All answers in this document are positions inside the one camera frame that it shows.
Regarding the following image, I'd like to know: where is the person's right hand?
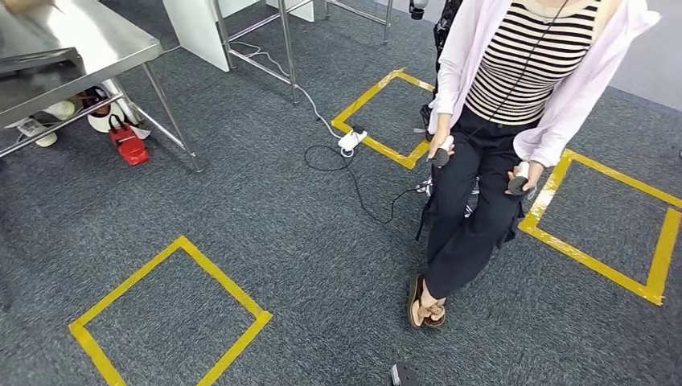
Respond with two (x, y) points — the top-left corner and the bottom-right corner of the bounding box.
(429, 127), (457, 161)

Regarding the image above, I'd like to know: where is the person's left hand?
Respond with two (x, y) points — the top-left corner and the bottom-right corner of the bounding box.
(506, 159), (545, 195)

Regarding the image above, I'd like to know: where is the small dark handheld controller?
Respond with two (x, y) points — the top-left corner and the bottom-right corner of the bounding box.
(430, 135), (455, 169)
(507, 161), (531, 197)

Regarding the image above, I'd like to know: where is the long black plastic part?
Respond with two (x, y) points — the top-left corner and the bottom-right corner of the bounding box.
(0, 47), (88, 94)

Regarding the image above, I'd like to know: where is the stainless steel workbench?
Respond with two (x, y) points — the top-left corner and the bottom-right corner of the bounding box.
(0, 0), (204, 175)

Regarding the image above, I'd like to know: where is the person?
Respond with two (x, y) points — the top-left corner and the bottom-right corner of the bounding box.
(407, 0), (662, 330)

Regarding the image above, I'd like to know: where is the chrome swivel stool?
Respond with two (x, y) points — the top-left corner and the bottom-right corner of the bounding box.
(415, 175), (481, 220)

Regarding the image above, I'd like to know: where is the yellow tape floor square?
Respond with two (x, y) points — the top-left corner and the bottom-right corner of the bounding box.
(517, 148), (682, 307)
(69, 235), (273, 386)
(331, 68), (435, 170)

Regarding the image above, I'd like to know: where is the white power strip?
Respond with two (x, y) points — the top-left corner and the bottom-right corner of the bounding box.
(337, 130), (368, 158)

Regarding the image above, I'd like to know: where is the black humanoid robot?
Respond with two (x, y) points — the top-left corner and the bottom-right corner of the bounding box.
(407, 0), (465, 142)

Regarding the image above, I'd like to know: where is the red power strip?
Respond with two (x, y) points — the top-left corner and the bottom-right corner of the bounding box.
(108, 114), (151, 167)

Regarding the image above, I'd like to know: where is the white bag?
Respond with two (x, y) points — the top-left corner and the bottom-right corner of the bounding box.
(86, 88), (152, 141)

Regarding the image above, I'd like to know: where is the white shoe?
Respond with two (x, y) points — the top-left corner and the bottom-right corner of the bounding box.
(15, 117), (59, 149)
(42, 100), (76, 122)

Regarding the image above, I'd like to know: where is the black floor cable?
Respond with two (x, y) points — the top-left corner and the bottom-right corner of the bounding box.
(303, 143), (427, 225)

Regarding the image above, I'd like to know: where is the white floor cable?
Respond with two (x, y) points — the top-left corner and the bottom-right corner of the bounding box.
(232, 41), (345, 141)

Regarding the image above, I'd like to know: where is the steel frame table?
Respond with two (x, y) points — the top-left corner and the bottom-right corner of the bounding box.
(212, 0), (396, 105)

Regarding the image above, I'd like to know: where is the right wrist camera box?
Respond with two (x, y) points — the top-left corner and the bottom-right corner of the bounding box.
(390, 363), (422, 386)

